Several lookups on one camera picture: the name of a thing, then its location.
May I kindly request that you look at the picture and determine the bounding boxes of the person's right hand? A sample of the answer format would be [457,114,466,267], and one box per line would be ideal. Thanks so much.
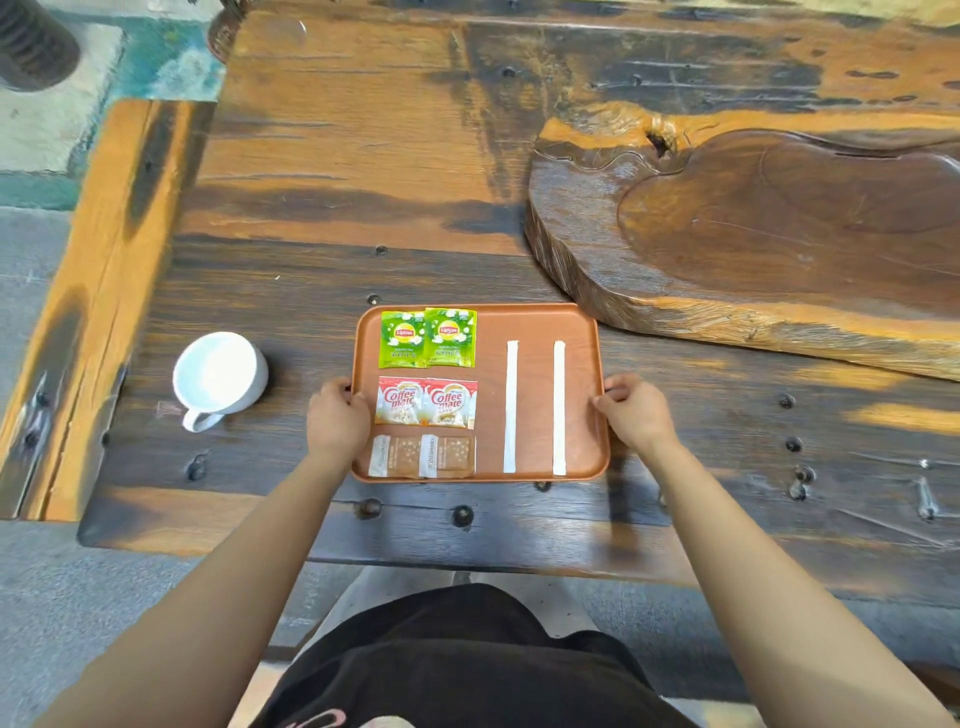
[592,372,680,466]

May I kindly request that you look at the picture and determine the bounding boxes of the person's left hand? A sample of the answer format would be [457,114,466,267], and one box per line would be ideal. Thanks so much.
[305,376,373,470]

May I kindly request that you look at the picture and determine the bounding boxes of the brown sugar packet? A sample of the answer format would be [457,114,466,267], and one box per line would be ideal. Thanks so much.
[366,433,424,481]
[417,432,478,481]

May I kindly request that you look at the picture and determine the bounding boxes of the red white creamer packet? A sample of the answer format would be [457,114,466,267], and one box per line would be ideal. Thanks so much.
[422,377,480,431]
[374,375,430,427]

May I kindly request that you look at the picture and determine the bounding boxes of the white paper stick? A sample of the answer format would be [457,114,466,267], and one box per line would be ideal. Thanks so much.
[502,339,521,475]
[551,339,568,478]

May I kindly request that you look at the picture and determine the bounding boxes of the green Lipton tea packet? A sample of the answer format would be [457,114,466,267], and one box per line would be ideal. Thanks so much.
[422,306,479,370]
[377,310,430,370]

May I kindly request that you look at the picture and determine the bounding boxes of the orange tray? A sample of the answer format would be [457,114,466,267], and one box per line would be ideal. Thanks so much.
[349,302,613,484]

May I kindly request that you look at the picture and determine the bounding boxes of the white cup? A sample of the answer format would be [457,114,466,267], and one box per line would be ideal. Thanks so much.
[172,331,270,434]

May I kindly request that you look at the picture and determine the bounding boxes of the carved wooden tea board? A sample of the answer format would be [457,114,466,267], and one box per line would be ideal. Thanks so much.
[523,101,960,384]

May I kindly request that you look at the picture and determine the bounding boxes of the person's left forearm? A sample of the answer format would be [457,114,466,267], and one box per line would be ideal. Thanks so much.
[33,449,343,728]

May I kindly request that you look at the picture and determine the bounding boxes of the person's right forearm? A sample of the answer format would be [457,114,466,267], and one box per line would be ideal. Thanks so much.
[644,442,958,728]

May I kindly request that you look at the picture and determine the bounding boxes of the black shorts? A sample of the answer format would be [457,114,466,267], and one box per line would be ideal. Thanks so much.
[251,583,699,728]

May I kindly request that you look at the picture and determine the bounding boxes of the orange wooden bench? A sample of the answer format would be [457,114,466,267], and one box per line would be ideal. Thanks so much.
[0,99,219,523]

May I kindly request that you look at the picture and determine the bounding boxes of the beige stone plinth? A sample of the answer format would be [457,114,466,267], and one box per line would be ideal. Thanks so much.
[0,22,125,175]

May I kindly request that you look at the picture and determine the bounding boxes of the dark ribbed pillar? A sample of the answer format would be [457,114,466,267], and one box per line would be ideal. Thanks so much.
[0,0,82,93]

